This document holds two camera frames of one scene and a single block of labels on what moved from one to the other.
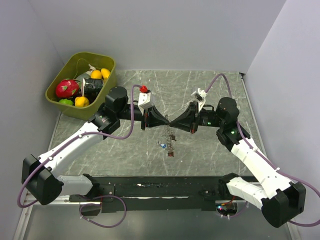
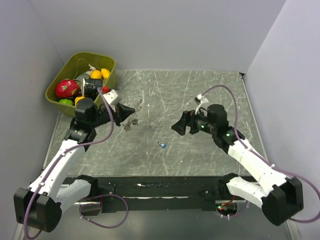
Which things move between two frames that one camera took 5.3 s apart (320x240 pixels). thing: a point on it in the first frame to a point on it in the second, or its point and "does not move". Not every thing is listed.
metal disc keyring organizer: (170, 137) to (134, 121)
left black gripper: (155, 118) to (122, 112)
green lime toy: (66, 101) does not move
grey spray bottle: (87, 74) does not move
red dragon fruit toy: (67, 88) does not move
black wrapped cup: (91, 88) does not move
